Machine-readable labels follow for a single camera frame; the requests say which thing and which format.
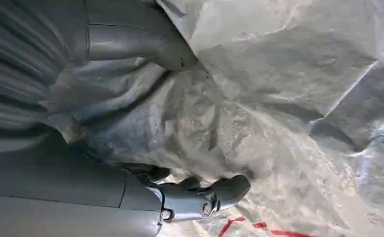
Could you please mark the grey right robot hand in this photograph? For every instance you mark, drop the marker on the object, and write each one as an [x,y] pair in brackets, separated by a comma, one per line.
[64,189]

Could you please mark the ribbed grey right arm sleeve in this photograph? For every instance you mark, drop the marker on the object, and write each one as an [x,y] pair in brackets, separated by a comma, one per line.
[18,55]

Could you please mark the flat pale grey parcel bag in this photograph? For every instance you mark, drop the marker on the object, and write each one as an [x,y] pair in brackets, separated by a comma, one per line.
[277,52]

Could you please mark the dark grey parcel bag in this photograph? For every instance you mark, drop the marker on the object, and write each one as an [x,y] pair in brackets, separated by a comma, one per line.
[368,104]

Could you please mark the clear bubble plastic parcel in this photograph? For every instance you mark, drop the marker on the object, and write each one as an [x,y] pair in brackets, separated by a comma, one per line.
[383,163]

